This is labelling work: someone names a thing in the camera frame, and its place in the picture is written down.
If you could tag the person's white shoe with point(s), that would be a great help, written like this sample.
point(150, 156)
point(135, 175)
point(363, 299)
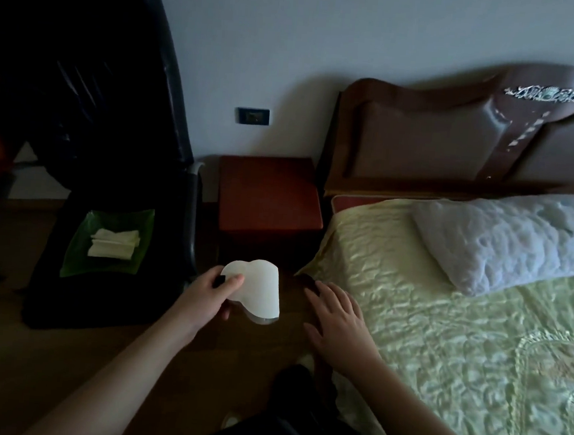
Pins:
point(230, 421)
point(307, 361)

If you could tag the person's left hand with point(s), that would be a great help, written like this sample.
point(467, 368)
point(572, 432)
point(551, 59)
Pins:
point(203, 302)

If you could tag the person's right white shoe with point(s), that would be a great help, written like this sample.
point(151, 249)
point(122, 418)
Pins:
point(307, 361)

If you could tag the white gourd-shaped object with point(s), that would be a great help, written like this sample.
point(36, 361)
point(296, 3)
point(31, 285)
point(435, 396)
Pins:
point(261, 289)

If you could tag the bed with pale green quilt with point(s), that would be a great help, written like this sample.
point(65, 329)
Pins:
point(455, 347)

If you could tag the person's left white shoe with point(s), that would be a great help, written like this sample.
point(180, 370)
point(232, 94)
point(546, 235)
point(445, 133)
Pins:
point(230, 421)

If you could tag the person's left forearm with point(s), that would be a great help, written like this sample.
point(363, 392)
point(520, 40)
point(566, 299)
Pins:
point(115, 389)

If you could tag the black office chair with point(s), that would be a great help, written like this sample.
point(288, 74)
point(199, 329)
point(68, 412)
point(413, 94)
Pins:
point(102, 111)

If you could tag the brown wooden nightstand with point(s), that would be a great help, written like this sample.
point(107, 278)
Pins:
point(268, 198)

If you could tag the dark wall socket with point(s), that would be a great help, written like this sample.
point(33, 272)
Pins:
point(253, 116)

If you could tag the person's right hand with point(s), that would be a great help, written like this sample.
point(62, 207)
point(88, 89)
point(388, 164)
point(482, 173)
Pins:
point(342, 333)

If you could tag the person's right forearm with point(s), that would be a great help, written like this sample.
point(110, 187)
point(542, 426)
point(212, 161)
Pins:
point(414, 428)

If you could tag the white pillow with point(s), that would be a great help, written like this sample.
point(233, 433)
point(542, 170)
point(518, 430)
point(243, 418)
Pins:
point(513, 237)

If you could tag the green tissue packet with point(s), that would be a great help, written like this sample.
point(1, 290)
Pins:
point(78, 258)

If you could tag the person's black trousers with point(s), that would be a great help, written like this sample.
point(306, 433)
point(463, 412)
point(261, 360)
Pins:
point(291, 418)

